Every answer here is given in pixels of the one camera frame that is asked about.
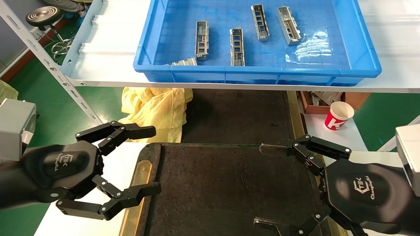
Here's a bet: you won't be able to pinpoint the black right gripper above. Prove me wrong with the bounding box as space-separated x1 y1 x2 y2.
253 134 420 236

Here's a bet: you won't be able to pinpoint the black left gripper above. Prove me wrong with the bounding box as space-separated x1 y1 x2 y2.
0 121 162 221

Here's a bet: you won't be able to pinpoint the grey metal bracket part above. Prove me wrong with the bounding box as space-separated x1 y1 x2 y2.
195 20 209 61
230 28 245 67
251 4 270 42
277 6 302 46
169 57 198 66

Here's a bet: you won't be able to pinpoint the crumpled yellow garment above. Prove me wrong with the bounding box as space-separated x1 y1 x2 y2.
121 87 194 143

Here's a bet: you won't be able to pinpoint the red and white paper cup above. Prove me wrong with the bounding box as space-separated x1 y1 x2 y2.
324 101 355 131

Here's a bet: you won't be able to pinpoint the black conveyor mat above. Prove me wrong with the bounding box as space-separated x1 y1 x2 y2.
120 143 348 236

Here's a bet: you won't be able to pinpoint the metal parts pile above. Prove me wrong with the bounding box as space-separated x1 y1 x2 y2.
310 92 343 106

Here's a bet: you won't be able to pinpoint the brown cardboard box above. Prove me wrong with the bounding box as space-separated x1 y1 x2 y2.
299 91 372 114

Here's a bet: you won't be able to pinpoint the black felt tray brass edges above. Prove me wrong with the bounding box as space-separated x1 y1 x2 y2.
181 88 309 147

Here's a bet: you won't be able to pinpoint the blue plastic bin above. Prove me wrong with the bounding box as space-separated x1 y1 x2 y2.
133 0 383 86

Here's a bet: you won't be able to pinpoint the clear plastic bag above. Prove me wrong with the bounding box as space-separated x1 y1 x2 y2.
285 30 333 63

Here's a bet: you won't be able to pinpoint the pale yellow cloth bundle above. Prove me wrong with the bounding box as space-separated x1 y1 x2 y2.
0 80 18 104

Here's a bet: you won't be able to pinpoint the black stool chrome base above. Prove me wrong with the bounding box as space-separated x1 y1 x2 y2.
26 6 74 56

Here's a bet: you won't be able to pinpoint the perforated white shelf post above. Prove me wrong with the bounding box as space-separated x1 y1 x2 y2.
377 115 420 152
0 0 104 127

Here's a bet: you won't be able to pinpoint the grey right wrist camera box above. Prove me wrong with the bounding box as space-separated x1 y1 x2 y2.
395 124 420 187

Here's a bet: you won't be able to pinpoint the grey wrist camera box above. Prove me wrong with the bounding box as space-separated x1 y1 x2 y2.
395 124 420 187
0 98 37 161

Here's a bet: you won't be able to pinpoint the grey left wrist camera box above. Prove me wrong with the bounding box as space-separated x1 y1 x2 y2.
0 98 37 161

